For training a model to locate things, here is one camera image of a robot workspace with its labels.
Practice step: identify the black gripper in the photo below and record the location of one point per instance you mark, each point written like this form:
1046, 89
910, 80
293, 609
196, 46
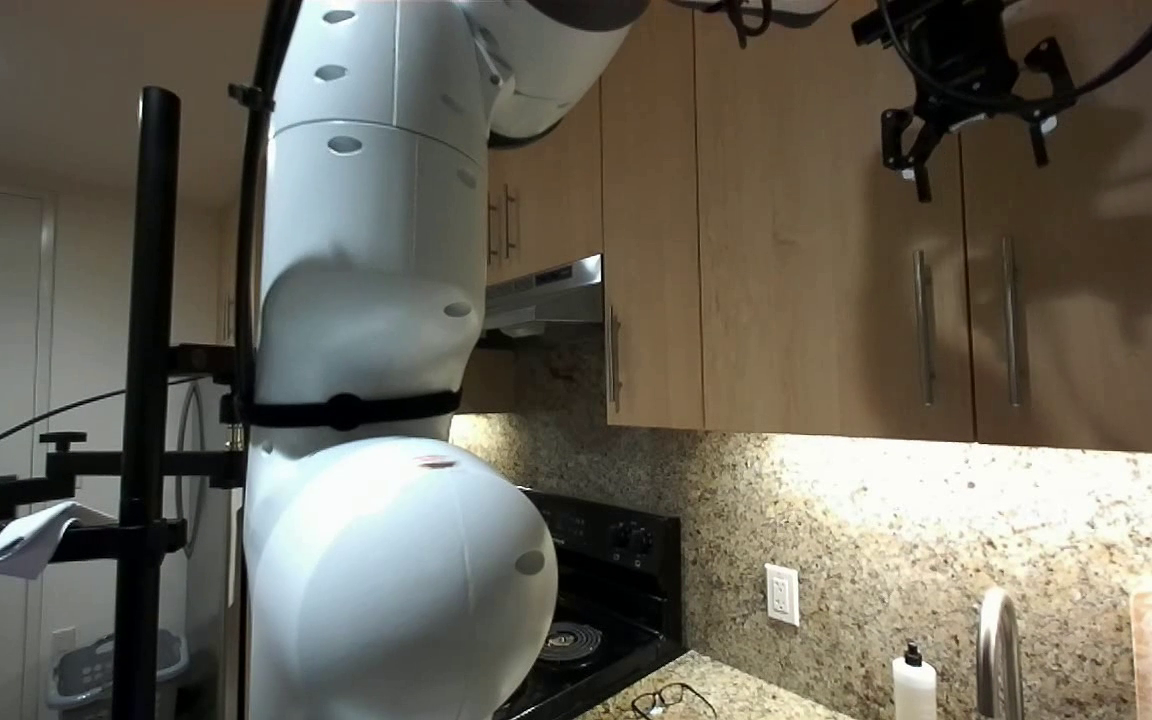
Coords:
971, 63

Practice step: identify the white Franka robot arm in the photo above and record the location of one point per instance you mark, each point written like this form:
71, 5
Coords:
377, 243

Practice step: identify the stainless steel range hood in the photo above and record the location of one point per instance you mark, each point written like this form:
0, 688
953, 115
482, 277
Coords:
549, 301

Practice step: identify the steel kitchen faucet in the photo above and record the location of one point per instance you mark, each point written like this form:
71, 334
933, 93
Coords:
989, 652

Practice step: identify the black kitchen stove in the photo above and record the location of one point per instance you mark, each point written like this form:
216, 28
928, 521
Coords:
617, 544

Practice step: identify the white soap pump bottle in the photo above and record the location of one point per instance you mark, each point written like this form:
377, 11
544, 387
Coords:
915, 684

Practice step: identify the clear glass tray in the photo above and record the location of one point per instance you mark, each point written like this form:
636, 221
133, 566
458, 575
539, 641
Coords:
677, 704

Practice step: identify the white paper tag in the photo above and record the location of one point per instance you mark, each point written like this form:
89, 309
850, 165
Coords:
30, 540

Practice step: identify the white laundry basket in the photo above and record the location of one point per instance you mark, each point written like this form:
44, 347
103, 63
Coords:
81, 666

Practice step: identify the white wall outlet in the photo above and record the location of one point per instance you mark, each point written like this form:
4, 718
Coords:
780, 593

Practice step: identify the black camera stand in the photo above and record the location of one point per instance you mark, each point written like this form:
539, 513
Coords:
150, 264

